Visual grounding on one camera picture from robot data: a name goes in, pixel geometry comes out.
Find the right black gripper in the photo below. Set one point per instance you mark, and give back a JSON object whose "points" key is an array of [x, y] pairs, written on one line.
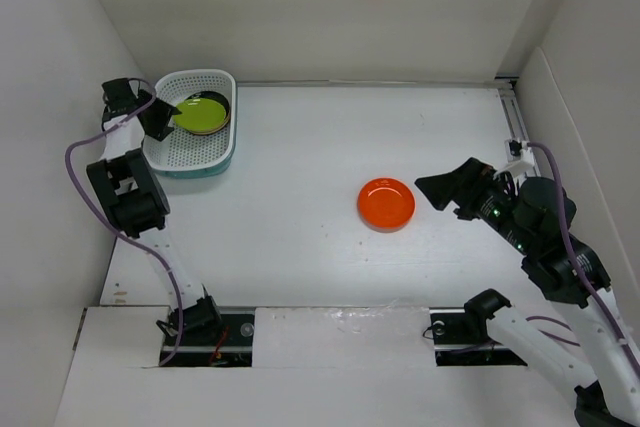
{"points": [[460, 184]]}

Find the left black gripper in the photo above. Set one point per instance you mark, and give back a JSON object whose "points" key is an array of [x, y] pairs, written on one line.
{"points": [[162, 128]]}

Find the green plate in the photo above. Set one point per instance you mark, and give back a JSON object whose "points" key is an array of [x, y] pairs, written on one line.
{"points": [[183, 121]]}

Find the black plate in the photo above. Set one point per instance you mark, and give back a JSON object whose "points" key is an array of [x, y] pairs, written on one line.
{"points": [[220, 97]]}

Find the orange plate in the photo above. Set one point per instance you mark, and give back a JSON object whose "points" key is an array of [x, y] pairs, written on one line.
{"points": [[217, 131], [385, 204]]}

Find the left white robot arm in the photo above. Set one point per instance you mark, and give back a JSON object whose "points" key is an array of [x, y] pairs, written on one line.
{"points": [[136, 206]]}

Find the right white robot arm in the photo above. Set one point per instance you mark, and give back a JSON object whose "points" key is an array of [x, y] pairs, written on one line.
{"points": [[603, 390]]}

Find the white perforated plastic bin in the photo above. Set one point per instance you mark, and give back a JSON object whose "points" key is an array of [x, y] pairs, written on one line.
{"points": [[183, 155]]}

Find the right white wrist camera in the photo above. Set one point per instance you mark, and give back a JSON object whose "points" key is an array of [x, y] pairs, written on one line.
{"points": [[520, 158]]}

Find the aluminium rail right side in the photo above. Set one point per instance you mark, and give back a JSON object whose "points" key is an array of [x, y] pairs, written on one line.
{"points": [[507, 94]]}

